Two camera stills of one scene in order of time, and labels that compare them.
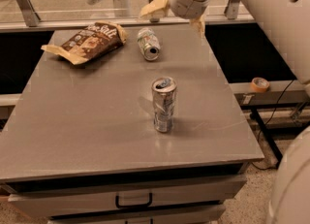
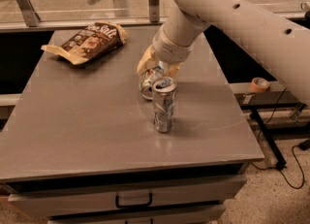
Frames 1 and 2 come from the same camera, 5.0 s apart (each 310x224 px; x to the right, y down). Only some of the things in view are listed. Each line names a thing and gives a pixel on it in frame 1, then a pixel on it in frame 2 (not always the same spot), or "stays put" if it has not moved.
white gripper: (181, 4) -> (170, 51)
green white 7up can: (149, 43) -> (146, 82)
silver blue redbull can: (164, 90) stays put
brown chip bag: (90, 41) stays put
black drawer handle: (134, 206) stays put
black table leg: (267, 135) stays put
